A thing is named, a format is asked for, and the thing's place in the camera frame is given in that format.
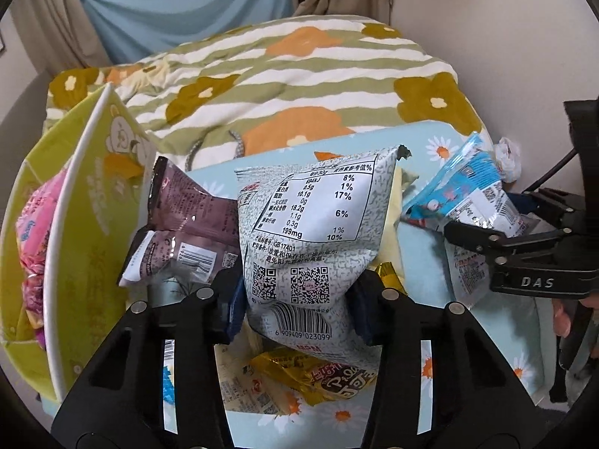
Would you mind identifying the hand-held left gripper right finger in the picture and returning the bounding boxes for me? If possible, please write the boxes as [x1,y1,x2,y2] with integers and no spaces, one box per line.
[349,271,574,449]

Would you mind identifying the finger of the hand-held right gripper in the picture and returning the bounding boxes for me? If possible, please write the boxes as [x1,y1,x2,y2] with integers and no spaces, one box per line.
[507,188,587,229]
[442,219,575,259]

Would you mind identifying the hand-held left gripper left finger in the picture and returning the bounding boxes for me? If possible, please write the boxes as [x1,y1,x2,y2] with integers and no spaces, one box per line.
[51,266,244,449]

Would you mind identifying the blue white snack packet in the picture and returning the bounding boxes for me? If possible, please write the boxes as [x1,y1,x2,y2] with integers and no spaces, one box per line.
[402,133,534,239]

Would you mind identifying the grey white snack packet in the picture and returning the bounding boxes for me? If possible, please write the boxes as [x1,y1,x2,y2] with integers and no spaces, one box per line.
[234,145,413,351]

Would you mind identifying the green cardboard box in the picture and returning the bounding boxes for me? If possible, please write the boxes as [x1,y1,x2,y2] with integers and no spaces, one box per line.
[0,83,160,400]

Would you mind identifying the purple snack packet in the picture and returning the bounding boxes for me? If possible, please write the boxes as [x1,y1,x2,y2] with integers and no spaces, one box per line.
[28,313,50,351]

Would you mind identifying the pink strawberry snack packet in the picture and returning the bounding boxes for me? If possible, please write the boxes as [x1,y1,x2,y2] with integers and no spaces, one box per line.
[14,168,67,272]

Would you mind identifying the person's right hand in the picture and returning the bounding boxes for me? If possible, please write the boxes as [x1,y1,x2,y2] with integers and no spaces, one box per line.
[551,290,599,337]

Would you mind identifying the white black-text snack packet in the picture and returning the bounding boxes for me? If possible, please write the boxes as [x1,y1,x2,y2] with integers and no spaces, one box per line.
[444,234,544,309]

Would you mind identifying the white plastic bag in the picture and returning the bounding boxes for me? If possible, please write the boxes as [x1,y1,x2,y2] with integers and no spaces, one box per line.
[491,137,522,183]

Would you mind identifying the cream orange snack packet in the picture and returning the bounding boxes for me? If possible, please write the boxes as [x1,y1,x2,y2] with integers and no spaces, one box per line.
[387,166,422,267]

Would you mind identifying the brown snack packet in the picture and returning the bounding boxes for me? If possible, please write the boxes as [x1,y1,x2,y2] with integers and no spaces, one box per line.
[150,156,241,253]
[118,229,241,288]

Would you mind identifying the yellow snack packet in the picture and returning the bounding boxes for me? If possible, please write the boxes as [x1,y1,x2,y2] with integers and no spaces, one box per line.
[248,346,380,407]

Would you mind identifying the small blue snack packet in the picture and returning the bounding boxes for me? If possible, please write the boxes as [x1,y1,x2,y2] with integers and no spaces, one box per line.
[161,341,176,405]

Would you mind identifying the green striped floral blanket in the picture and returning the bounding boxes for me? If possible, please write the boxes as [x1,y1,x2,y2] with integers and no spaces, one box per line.
[44,14,478,171]

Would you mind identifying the blue cloth under window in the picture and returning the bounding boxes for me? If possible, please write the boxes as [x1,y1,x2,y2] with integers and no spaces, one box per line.
[77,0,305,64]

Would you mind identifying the black cable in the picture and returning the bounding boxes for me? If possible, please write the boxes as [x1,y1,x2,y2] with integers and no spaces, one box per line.
[529,147,578,192]

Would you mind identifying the grey cord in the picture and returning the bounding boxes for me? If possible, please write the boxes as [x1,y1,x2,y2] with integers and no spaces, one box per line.
[185,128,249,171]

